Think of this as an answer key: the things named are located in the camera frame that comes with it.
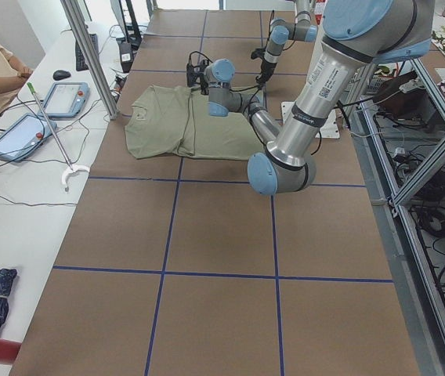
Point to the far blue teach pendant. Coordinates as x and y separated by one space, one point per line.
65 100

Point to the white reacher grabber stick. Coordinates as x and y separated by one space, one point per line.
71 167

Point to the black computer mouse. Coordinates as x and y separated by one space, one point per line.
59 75

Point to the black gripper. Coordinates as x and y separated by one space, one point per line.
266 69
204 87

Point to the blue teach pendant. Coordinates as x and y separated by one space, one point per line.
24 136
65 100

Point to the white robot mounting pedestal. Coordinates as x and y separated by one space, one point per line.
313 109

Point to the aluminium frame post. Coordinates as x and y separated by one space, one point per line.
77 23

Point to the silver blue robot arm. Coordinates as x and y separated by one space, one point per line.
303 29
356 33

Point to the near blue teach pendant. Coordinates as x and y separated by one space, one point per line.
24 136

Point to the wrist black camera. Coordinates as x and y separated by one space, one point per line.
192 71

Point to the olive green long-sleeve shirt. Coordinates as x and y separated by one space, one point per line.
177 121

